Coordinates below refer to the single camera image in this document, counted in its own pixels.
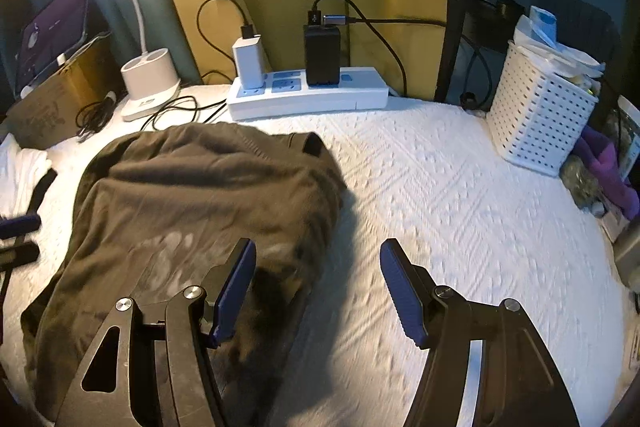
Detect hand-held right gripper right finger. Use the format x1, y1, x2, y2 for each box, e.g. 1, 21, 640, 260
379, 238, 581, 427

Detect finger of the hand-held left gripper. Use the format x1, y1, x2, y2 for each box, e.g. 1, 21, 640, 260
0, 214, 42, 239
0, 243, 40, 272

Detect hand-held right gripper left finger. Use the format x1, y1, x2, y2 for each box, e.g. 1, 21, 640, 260
52, 238, 258, 427

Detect dark olive garment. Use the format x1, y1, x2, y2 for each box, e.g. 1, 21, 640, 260
20, 123, 351, 427

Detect white cloth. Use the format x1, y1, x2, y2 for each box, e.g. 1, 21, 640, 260
0, 134, 53, 228

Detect white textured table cover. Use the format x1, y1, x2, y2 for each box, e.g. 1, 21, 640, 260
0, 84, 640, 427

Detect cardboard box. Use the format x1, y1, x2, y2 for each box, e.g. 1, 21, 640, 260
7, 34, 126, 150

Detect white desk lamp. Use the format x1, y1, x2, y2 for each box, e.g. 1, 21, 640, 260
27, 0, 182, 122

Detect tablet with purple screen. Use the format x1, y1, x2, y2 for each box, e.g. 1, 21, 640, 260
15, 0, 93, 90

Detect white power strip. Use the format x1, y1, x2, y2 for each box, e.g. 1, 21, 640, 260
227, 67, 391, 122

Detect clear glass jar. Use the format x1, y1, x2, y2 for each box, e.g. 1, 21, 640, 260
560, 154, 603, 210

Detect white plastic basket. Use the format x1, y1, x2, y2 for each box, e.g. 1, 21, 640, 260
487, 39, 601, 178

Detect white charger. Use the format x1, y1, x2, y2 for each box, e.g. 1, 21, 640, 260
232, 35, 265, 90

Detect purple cloth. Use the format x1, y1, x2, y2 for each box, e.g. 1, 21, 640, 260
572, 127, 638, 220

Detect black charger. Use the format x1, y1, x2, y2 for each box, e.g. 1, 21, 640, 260
303, 24, 342, 86

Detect white plastic wrappers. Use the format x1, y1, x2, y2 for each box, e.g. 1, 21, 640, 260
512, 42, 607, 80

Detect blue white packet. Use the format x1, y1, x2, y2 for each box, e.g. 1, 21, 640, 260
515, 6, 558, 50

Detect dark chair back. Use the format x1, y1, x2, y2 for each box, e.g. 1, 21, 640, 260
537, 0, 617, 58

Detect black strap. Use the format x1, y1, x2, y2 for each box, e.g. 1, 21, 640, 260
25, 169, 59, 214

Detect black cable coil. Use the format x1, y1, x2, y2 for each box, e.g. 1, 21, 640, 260
75, 92, 122, 142

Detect black power cable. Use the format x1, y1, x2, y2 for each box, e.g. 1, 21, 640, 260
457, 0, 526, 112

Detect black charging cable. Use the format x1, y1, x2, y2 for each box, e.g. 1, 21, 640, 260
307, 0, 408, 96
140, 0, 256, 132

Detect black cable silver plug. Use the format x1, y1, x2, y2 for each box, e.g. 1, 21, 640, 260
322, 13, 448, 28

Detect black metal post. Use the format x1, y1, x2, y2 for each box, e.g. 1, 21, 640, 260
434, 0, 476, 104

